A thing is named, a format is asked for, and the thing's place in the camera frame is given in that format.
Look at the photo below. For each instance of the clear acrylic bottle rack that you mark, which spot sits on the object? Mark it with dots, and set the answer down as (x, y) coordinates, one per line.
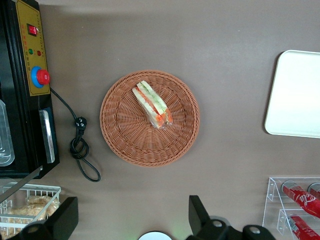
(272, 190)

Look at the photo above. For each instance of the bagged rice cracker snack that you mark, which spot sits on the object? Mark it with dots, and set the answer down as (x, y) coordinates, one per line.
(17, 218)
(41, 203)

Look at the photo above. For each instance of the round brown wicker basket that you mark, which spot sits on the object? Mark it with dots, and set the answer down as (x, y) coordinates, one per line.
(130, 140)

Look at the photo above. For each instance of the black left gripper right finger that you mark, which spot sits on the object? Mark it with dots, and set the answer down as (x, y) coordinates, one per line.
(201, 222)

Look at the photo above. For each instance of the cream rectangular tray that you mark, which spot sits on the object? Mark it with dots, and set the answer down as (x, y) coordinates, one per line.
(295, 95)

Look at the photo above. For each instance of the clear plastic food container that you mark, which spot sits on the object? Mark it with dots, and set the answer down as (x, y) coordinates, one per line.
(4, 140)

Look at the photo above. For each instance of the triangle sandwich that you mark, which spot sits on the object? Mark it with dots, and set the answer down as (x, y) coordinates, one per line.
(150, 101)

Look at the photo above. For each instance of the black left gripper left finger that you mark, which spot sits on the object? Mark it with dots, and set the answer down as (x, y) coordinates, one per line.
(58, 220)

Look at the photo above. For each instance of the metal lever bar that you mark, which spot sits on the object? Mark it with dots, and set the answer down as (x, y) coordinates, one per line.
(22, 183)

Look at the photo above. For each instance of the black sealing machine yellow panel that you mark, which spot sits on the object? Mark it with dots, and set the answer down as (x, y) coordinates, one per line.
(25, 120)

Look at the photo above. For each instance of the red cola bottle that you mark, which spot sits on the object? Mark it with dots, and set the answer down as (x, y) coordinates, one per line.
(301, 228)
(315, 188)
(301, 198)

